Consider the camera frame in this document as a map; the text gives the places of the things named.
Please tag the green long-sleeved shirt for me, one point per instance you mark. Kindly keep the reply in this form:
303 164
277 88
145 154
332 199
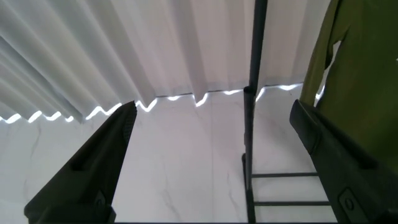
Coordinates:
367 77

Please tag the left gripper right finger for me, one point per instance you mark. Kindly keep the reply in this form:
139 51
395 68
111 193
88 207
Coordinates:
351 174

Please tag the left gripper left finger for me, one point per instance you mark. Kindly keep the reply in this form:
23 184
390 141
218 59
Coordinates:
90 174

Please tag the black clothes rack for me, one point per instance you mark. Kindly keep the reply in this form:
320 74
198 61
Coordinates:
256 46

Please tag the white curtain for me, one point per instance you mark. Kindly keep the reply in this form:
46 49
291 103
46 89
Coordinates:
124 46

